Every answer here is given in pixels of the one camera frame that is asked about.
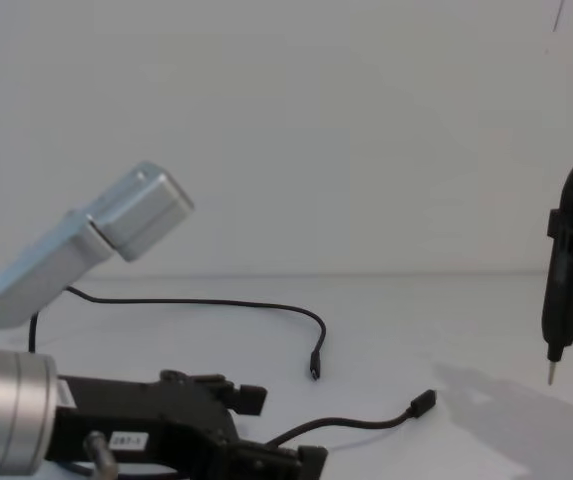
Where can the white table cloth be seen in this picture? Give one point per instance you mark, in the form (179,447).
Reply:
(416,325)

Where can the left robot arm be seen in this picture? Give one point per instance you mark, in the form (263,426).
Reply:
(41,270)

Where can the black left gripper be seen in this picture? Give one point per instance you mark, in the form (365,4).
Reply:
(166,420)

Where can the plain pale wall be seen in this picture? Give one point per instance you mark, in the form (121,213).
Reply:
(316,125)

